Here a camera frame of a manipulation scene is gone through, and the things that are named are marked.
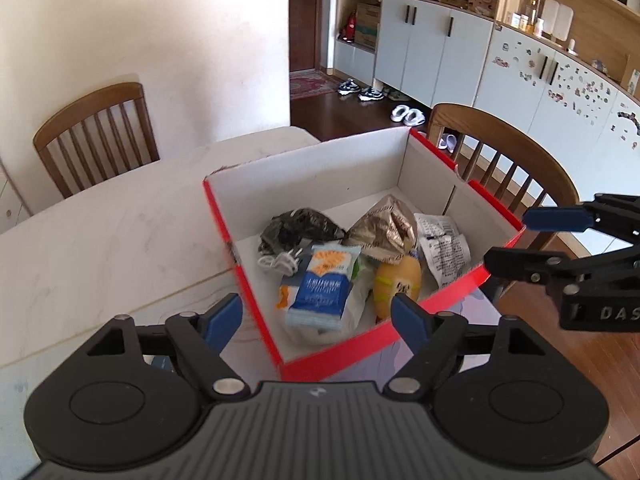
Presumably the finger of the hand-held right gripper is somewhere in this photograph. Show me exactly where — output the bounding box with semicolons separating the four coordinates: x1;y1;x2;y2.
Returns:
483;242;640;287
522;193;640;247

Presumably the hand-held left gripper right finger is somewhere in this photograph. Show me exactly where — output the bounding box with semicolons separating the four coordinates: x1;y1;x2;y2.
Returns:
382;292;548;403

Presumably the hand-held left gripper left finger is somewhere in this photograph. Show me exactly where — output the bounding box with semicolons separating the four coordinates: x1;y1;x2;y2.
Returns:
87;292;251;401

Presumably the yellow squishy toy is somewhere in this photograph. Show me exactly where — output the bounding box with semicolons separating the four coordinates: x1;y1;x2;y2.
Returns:
372;255;422;321

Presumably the white cable plug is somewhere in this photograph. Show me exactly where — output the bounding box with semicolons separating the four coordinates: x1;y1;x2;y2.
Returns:
257;247;301;273

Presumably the silver foil wrapper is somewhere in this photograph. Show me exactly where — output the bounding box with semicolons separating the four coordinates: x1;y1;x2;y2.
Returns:
345;195;418;265

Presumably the blue orange packet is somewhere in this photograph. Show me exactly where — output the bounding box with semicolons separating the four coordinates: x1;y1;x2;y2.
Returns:
278;244;362;331

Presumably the red cardboard box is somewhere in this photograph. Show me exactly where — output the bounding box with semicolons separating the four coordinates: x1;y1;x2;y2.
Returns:
202;127;527;383

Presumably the black snack packet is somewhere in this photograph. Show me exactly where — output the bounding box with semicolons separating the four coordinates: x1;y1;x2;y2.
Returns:
258;208;346;256

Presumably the white marble desktop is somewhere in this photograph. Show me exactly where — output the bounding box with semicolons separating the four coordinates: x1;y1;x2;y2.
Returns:
0;126;501;461

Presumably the wooden slat-back chair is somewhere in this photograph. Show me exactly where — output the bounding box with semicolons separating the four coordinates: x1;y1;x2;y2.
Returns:
427;103;580;301
33;82;161;200

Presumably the blue printed table mat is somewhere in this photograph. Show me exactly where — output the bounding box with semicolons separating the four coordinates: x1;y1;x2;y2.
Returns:
0;267;503;461

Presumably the white sideboard cabinet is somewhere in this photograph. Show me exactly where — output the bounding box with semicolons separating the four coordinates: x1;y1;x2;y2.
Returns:
0;160;31;233

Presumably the patterned door rug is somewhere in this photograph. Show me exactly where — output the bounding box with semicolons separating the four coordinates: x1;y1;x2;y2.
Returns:
290;71;346;101

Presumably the dark brown door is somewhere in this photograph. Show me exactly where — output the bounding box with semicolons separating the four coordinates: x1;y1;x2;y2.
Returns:
289;0;337;72

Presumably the white wall cabinet unit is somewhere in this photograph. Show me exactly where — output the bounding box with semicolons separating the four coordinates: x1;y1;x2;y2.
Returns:
330;0;640;256

